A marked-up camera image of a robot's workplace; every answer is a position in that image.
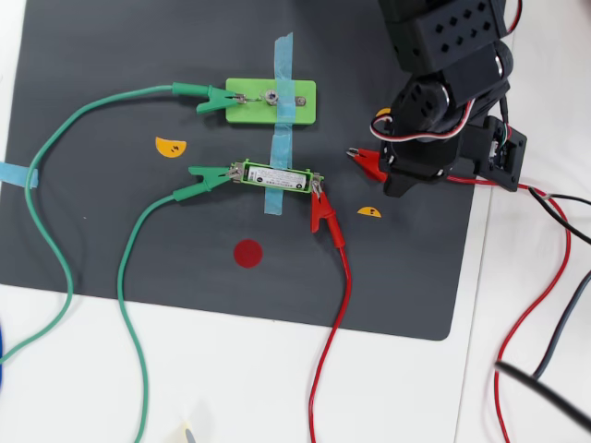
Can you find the green alligator clip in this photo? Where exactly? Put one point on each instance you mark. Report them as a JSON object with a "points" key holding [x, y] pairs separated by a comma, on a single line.
{"points": [[205, 180], [208, 98]]}

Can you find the white AA battery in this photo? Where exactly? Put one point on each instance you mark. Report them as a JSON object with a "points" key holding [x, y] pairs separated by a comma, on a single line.
{"points": [[277, 177]]}

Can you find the orange semicircle sticker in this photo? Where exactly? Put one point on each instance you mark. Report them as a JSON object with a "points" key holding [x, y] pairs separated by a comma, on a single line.
{"points": [[171, 148], [369, 212], [382, 112]]}

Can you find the green battery holder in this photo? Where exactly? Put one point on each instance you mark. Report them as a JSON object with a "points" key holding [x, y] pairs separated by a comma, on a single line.
{"points": [[316, 177]]}

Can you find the dark grey work mat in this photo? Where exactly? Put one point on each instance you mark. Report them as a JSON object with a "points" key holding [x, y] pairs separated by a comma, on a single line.
{"points": [[115, 46]]}

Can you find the red round sticker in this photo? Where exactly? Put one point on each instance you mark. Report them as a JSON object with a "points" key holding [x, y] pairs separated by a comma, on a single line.
{"points": [[248, 253]]}

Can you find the small clear light bulb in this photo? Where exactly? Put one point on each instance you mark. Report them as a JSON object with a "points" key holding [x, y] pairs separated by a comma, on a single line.
{"points": [[271, 96]]}

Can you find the green bulb holder board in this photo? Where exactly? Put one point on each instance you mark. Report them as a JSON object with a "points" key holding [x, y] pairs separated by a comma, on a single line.
{"points": [[249, 113]]}

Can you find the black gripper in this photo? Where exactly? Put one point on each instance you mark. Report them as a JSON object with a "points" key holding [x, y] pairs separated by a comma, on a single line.
{"points": [[406, 181]]}

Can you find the red alligator clip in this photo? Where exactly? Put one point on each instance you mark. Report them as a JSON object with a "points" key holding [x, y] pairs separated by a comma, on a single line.
{"points": [[369, 159], [323, 212]]}

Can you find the short blue tape piece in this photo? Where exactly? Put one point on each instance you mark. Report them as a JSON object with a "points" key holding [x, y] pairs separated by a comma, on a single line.
{"points": [[18, 174]]}

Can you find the blue plastic object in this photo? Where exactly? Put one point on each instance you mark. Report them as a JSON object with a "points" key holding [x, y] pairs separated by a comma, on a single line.
{"points": [[2, 360]]}

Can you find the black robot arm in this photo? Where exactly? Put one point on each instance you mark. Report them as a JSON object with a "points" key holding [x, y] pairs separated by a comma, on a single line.
{"points": [[438, 37]]}

